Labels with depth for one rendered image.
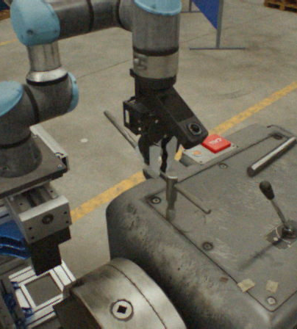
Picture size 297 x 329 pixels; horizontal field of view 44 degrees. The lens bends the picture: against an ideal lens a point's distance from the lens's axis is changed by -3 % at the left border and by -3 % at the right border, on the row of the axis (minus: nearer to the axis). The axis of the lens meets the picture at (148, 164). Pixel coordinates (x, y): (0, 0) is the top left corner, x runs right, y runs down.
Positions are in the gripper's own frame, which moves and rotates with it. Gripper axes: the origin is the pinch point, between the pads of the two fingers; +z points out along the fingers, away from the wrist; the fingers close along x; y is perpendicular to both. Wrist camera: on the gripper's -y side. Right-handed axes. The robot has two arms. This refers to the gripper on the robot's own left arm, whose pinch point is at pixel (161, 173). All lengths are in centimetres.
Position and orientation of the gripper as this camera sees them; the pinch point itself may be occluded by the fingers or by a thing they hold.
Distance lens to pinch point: 73.2
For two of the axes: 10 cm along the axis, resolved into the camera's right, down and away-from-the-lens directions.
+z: 0.0, 8.0, 5.9
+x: -8.0, 3.6, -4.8
